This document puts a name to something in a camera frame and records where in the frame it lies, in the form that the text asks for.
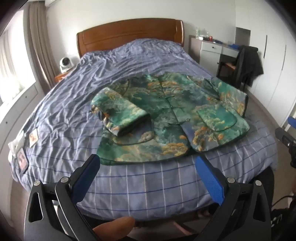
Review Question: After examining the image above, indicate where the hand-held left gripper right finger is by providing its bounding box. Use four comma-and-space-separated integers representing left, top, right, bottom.
195, 156, 272, 241

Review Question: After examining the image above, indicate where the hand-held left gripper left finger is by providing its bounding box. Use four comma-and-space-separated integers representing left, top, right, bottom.
24, 153, 101, 241

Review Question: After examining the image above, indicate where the green patterned jacket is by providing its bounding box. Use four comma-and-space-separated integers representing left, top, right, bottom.
90, 72, 250, 165

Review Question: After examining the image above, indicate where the person's left hand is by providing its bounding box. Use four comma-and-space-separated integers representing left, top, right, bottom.
92, 217, 136, 241

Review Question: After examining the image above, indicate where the dark picture card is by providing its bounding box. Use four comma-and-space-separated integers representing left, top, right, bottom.
17, 148, 29, 173

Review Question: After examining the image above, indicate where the white picture card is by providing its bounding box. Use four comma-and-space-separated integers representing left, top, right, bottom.
29, 129, 39, 148

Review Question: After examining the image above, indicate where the bed with blue checked cover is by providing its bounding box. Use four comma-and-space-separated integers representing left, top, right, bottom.
8, 38, 278, 222

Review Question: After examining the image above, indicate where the dark wooden chair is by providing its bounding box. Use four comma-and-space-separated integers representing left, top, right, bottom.
216, 59, 245, 91

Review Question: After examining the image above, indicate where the wooden nightstand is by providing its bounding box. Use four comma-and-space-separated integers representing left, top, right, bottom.
55, 71, 72, 82

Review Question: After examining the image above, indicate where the white desk with drawer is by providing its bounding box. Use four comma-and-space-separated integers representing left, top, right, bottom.
189, 35, 241, 78

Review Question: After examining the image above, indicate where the window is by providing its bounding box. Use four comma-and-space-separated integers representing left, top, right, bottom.
0, 30, 36, 105

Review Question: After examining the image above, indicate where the beige curtain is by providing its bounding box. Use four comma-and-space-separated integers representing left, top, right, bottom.
23, 2, 57, 92

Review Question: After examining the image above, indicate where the wooden bed headboard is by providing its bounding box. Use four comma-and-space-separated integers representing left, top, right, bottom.
76, 19, 184, 58

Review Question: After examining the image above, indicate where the black cable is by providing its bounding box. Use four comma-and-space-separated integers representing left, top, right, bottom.
271, 195, 296, 209

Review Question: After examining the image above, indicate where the white round camera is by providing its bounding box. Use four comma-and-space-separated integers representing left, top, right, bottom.
59, 57, 74, 73

